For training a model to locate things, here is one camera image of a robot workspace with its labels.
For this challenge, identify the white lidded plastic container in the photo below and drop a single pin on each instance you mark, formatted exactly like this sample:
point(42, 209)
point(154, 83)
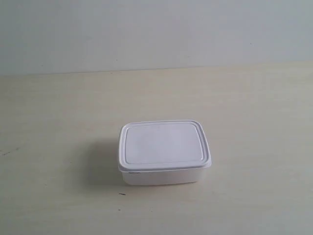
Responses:
point(163, 152)

